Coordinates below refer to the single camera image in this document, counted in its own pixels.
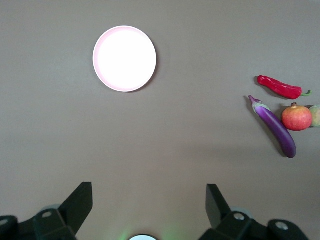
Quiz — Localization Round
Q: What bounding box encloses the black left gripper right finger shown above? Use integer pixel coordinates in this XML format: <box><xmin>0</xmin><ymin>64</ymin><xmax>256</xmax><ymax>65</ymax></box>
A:
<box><xmin>198</xmin><ymin>184</ymin><xmax>310</xmax><ymax>240</ymax></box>

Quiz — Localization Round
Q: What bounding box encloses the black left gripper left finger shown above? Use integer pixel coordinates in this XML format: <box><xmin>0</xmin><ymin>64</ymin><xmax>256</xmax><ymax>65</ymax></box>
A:
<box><xmin>0</xmin><ymin>182</ymin><xmax>93</xmax><ymax>240</ymax></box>

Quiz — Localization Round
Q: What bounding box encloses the purple eggplant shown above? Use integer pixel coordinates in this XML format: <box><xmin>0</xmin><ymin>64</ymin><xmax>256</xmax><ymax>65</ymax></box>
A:
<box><xmin>248</xmin><ymin>94</ymin><xmax>298</xmax><ymax>159</ymax></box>

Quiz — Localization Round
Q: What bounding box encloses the red pomegranate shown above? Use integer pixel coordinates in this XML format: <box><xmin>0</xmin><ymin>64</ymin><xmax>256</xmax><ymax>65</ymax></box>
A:
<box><xmin>281</xmin><ymin>102</ymin><xmax>313</xmax><ymax>132</ymax></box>

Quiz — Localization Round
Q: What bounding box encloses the green pink peach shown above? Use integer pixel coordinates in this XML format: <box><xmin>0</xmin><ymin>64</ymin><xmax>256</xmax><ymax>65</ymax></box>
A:
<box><xmin>309</xmin><ymin>105</ymin><xmax>320</xmax><ymax>128</ymax></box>

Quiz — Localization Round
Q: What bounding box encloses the red chili pepper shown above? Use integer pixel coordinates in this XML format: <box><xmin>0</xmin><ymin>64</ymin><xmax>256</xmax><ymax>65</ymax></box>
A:
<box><xmin>257</xmin><ymin>75</ymin><xmax>313</xmax><ymax>100</ymax></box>

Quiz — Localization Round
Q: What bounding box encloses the pink round plate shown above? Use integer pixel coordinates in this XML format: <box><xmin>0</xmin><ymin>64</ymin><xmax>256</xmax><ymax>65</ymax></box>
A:
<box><xmin>92</xmin><ymin>25</ymin><xmax>158</xmax><ymax>93</ymax></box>

